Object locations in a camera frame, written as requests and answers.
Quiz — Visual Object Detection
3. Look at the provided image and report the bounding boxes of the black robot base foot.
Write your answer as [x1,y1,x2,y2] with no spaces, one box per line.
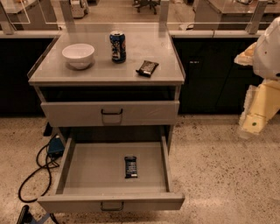
[17,205,59,224]

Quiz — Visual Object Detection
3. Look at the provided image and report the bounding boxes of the white ceramic bowl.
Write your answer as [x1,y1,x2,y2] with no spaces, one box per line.
[62,44,95,69]

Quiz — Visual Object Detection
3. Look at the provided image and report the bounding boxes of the black office chair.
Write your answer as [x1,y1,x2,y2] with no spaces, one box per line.
[132,0,161,14]

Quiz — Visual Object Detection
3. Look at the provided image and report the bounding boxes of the black floor cable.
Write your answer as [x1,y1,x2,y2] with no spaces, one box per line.
[17,143,60,204]

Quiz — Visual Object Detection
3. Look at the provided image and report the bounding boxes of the closed grey top drawer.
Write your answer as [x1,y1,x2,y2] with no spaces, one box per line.
[41,101,179,127]

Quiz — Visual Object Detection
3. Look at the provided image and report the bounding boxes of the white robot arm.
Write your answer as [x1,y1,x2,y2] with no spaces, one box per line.
[234,17,280,139]

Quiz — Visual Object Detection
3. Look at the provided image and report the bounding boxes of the blue rxbar blueberry bar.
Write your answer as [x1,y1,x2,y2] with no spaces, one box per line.
[124,157,137,179]

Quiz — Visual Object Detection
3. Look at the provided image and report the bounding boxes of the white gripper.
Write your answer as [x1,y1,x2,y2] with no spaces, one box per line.
[234,43,280,139]

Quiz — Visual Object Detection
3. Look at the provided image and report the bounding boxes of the blue power box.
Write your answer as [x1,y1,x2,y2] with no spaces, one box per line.
[47,136,65,156]

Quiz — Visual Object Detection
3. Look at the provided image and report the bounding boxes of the open grey middle drawer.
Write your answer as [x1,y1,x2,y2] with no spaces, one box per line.
[38,126,185,213]

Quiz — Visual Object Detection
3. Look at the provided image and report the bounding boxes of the blue soda can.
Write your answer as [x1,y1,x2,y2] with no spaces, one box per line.
[109,31,126,63]

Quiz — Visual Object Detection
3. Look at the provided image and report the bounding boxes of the white background appliance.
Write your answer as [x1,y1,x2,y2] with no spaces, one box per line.
[70,0,88,18]

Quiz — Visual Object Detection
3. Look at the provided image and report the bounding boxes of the dark brown snack bar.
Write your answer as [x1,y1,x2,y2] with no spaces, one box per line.
[136,60,158,77]

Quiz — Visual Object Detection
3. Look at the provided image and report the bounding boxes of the grey drawer cabinet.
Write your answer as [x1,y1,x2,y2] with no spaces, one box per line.
[29,24,185,139]

